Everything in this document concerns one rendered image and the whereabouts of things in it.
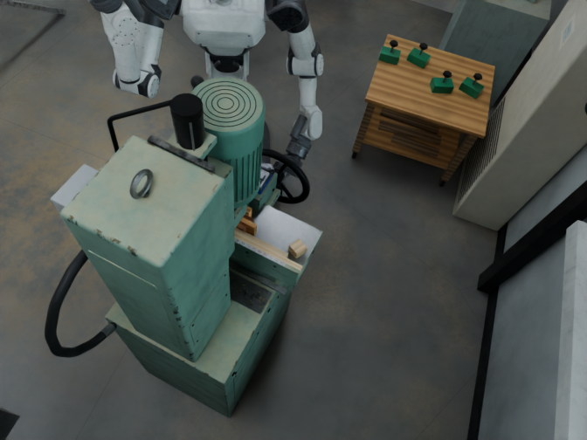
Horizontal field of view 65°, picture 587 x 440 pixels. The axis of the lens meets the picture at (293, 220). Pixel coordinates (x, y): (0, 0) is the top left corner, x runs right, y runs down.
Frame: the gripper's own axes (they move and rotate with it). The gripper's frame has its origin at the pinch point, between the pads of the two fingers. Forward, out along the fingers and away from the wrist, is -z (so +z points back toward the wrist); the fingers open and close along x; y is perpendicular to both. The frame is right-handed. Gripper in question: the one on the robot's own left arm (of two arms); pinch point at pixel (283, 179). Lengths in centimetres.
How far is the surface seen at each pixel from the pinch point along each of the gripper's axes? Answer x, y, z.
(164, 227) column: 6, 108, -24
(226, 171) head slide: 4, 88, -9
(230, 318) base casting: -8, 41, -51
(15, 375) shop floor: 71, -14, -132
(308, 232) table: -18.8, 33.4, -14.7
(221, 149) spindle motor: 7, 89, -6
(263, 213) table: -1.8, 32.0, -15.6
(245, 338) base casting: -15, 44, -54
